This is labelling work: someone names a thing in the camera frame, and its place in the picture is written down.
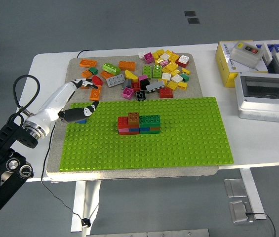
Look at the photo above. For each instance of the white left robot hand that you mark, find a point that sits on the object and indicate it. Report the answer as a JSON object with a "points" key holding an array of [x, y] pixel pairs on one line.
{"points": [[55, 103]]}

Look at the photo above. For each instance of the brown square toy brick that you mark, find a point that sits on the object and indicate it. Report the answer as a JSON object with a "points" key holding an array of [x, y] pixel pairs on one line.
{"points": [[133, 118], [84, 88]]}

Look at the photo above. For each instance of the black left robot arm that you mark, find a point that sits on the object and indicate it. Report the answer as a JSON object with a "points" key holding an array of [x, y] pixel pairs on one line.
{"points": [[3, 158]]}

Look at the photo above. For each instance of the blue square toy brick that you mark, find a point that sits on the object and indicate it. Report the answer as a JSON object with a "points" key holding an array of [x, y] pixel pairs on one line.
{"points": [[81, 121]]}

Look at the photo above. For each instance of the orange long toy brick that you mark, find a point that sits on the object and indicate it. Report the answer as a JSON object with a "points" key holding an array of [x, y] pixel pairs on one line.
{"points": [[127, 66], [88, 63], [95, 93], [106, 74]]}

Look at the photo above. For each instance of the small orange toy brick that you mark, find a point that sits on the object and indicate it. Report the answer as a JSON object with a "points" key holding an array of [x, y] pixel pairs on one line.
{"points": [[86, 74]]}

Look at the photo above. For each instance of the red sloped toy brick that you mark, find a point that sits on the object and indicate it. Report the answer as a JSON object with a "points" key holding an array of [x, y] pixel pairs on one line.
{"points": [[97, 80], [165, 92]]}

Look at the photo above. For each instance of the small dark green toy brick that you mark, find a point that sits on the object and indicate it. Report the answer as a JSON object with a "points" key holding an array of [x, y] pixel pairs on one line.
{"points": [[93, 71], [184, 77]]}

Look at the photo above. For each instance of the grey long toy brick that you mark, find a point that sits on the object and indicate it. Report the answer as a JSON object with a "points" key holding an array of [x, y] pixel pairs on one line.
{"points": [[115, 80]]}

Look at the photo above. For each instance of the lime green long toy brick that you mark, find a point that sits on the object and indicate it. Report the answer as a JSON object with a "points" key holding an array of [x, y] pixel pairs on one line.
{"points": [[111, 68], [157, 71], [147, 71]]}

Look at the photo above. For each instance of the small pink toy brick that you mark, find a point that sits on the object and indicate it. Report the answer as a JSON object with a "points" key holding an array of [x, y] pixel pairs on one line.
{"points": [[123, 130], [164, 63]]}

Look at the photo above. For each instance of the magenta square toy brick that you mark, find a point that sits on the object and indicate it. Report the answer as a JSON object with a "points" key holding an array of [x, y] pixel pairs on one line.
{"points": [[128, 93], [143, 78], [148, 57]]}

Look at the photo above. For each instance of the dark grey sloped toy brick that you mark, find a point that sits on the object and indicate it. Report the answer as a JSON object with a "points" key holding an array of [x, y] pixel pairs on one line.
{"points": [[127, 84]]}

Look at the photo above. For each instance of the red long toy brick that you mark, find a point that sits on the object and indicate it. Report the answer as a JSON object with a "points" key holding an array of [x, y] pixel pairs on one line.
{"points": [[129, 133]]}

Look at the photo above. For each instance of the yellow curved toy brick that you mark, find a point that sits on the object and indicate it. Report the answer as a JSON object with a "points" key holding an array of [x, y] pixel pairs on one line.
{"points": [[131, 75]]}

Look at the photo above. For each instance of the red square toy brick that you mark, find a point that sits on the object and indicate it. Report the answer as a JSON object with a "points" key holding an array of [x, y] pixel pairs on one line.
{"points": [[135, 85]]}

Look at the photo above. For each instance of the small blue toy brick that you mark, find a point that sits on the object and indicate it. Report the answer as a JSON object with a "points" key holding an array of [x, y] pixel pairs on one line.
{"points": [[134, 129], [144, 129]]}

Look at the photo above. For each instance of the black hollow toy brick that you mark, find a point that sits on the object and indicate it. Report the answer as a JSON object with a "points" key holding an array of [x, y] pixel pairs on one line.
{"points": [[140, 95]]}

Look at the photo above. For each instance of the black square toy brick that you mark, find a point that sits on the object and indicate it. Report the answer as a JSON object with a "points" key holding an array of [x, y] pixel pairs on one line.
{"points": [[144, 84]]}

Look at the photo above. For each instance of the dark green wide toy brick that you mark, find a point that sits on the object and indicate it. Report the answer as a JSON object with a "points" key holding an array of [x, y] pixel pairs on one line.
{"points": [[149, 120]]}

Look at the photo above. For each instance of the dark green long toy brick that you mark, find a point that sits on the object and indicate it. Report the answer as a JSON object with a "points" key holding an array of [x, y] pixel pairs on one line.
{"points": [[149, 131]]}

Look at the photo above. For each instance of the small white toy piece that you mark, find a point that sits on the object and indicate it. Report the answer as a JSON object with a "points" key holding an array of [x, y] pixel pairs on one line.
{"points": [[141, 54]]}

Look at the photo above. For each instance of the grey narrow toy brick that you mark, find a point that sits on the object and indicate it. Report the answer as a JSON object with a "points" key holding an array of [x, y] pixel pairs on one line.
{"points": [[155, 86]]}

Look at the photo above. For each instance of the small brown-orange toy brick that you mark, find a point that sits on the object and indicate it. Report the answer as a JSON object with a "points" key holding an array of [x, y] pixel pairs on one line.
{"points": [[155, 128]]}

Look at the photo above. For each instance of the white toy brick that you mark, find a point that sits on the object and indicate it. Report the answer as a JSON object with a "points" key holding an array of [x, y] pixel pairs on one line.
{"points": [[177, 78], [166, 76], [164, 56]]}

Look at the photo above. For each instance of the green studded baseplate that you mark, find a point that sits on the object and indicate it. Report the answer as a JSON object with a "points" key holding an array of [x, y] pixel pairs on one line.
{"points": [[169, 143]]}

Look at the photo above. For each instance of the red brick with white top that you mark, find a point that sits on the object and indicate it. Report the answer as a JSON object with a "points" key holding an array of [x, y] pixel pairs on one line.
{"points": [[182, 61]]}

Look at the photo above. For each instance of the grey-brown mat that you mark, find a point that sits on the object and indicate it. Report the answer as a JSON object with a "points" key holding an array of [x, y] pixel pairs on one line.
{"points": [[60, 138]]}

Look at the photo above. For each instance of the white table leg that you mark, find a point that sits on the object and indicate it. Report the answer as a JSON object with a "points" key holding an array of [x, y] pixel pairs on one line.
{"points": [[251, 192], [80, 205]]}

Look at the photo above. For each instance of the black plug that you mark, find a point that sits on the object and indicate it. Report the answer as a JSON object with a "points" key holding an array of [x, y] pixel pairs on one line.
{"points": [[85, 222]]}

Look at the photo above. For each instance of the white distribution box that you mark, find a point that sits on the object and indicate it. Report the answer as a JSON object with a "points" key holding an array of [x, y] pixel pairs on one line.
{"points": [[267, 103]]}

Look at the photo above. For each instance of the long metal floor plate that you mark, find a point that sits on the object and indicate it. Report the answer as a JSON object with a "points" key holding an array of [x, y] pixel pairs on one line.
{"points": [[149, 233]]}

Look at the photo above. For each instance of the black floor plate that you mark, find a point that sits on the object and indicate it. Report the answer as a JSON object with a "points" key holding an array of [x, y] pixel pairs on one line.
{"points": [[189, 13], [193, 21]]}

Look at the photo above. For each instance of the yellow cardboard box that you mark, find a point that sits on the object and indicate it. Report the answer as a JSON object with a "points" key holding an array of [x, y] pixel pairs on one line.
{"points": [[224, 66]]}

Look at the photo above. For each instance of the white plastic part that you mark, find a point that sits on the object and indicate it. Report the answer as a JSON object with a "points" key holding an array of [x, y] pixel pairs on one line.
{"points": [[267, 53]]}

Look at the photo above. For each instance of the grey push-button switch box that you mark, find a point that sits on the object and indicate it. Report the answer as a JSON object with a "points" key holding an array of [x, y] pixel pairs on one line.
{"points": [[246, 55]]}

